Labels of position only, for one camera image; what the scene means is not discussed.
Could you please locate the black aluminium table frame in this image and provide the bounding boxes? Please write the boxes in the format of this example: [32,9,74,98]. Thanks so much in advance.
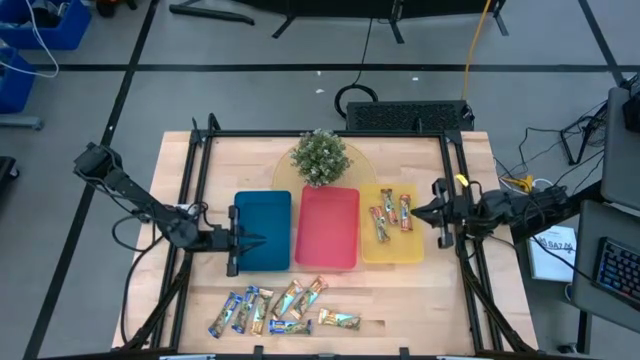
[112,112,539,360]

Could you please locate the orange-ended granola bar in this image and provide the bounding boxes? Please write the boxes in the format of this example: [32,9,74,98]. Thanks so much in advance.
[271,279,305,321]
[317,307,362,332]
[249,288,275,337]
[289,276,330,321]

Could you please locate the black left arm base cable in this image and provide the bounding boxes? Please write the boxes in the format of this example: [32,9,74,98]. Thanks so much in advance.
[119,233,167,346]

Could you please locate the black tripod stand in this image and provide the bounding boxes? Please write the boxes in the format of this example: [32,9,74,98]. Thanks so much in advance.
[559,99,609,166]

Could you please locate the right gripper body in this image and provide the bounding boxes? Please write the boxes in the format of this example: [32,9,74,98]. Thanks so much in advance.
[432,178,479,250]

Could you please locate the blue-ended granola bar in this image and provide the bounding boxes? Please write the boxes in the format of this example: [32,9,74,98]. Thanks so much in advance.
[231,285,260,335]
[268,318,314,336]
[208,291,244,340]

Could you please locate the grey desk with keyboard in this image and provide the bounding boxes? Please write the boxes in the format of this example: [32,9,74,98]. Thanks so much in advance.
[572,199,640,321]

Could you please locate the yellow plastic bin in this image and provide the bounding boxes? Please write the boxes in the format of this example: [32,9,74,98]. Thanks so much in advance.
[358,182,425,265]

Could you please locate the white looped cable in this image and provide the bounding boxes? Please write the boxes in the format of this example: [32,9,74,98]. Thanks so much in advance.
[532,178,561,194]

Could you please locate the thin white cable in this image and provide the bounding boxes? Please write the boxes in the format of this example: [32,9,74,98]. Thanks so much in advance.
[0,0,60,79]

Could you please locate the yellow power plug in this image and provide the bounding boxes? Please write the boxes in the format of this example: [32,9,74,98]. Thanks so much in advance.
[499,175,536,194]

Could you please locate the black perforated computer case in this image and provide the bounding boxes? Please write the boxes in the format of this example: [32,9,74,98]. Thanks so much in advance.
[345,99,475,132]

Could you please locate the black coiled cable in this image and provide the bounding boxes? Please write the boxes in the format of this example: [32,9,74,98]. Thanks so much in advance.
[333,18,380,120]

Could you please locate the black floor bar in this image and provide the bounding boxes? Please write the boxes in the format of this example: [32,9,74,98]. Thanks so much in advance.
[168,3,256,27]

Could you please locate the black device on desk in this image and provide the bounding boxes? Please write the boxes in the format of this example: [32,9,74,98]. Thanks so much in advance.
[622,74,640,134]

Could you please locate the round woven straw placemat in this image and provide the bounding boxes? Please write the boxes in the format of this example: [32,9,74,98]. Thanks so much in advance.
[271,142,379,194]

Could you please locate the large blue storage crate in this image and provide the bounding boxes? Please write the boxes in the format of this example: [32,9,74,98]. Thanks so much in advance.
[0,0,92,50]

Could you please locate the blue plastic bin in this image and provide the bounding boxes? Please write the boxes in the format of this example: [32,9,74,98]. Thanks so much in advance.
[233,189,293,273]

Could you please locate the grey desk top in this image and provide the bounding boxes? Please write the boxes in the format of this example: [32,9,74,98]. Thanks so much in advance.
[599,87,640,211]

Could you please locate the black backlit keyboard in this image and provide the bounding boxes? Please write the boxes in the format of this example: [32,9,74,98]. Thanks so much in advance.
[593,238,640,309]

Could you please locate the pink-red plastic bin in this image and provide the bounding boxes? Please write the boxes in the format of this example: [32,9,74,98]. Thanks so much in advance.
[293,184,361,270]

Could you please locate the white printed booklet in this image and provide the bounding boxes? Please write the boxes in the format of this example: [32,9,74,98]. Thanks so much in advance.
[527,224,578,284]

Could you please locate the grey metal floor bar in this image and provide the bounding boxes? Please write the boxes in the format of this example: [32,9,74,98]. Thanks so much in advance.
[0,115,44,131]

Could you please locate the small green potted plant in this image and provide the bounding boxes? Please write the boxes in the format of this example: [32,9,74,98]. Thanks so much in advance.
[290,128,352,189]

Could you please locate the yellow cable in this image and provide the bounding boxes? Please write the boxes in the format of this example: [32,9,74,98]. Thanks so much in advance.
[460,0,494,101]

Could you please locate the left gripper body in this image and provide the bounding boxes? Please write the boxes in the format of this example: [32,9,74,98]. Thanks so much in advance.
[207,204,240,277]

